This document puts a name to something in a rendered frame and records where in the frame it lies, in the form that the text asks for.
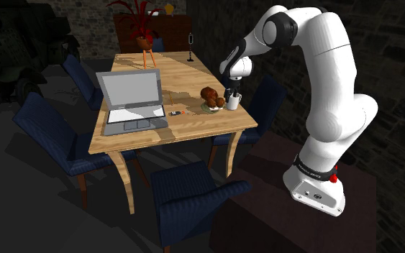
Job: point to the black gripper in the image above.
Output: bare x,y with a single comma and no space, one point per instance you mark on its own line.
233,89

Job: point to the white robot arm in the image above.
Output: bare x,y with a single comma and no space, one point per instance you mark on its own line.
328,80

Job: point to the white mug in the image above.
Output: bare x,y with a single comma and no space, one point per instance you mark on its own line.
233,102

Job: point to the roast chicken on green plate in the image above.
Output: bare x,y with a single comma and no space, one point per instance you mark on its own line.
210,97

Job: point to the dark blue chair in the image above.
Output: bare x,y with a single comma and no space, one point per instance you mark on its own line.
188,206
263,105
158,44
81,82
55,136

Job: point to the wooden dining table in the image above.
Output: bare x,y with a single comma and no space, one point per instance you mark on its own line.
188,77

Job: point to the black slim table lamp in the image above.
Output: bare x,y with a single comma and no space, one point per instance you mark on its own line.
190,47

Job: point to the black and orange pen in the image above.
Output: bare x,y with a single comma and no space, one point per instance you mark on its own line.
177,112

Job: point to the wooden pencil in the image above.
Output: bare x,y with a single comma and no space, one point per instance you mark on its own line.
171,98

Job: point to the dark wooden sideboard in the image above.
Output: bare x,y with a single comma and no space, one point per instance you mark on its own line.
174,33

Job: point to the grey open laptop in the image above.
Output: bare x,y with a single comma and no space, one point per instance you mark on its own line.
132,101

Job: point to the red plant in orange stand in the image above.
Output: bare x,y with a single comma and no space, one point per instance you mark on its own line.
139,24

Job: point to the dark maroon robot stand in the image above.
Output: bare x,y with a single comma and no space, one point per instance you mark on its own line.
293,217

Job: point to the dark green military vehicle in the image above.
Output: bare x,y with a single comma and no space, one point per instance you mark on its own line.
9,49

